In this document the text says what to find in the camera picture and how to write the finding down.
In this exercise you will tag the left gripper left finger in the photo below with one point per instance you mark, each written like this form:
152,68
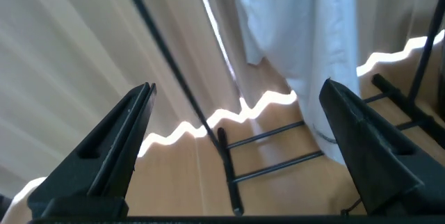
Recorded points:
104,154

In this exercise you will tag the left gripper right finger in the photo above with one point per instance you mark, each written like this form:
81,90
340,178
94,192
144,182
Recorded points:
375,154

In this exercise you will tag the pale grey shorts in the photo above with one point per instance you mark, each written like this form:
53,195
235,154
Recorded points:
306,25

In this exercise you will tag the black clothes rack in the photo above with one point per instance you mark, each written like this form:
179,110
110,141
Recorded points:
229,168

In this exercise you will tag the beige curtain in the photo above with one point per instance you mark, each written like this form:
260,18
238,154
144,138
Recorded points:
69,43

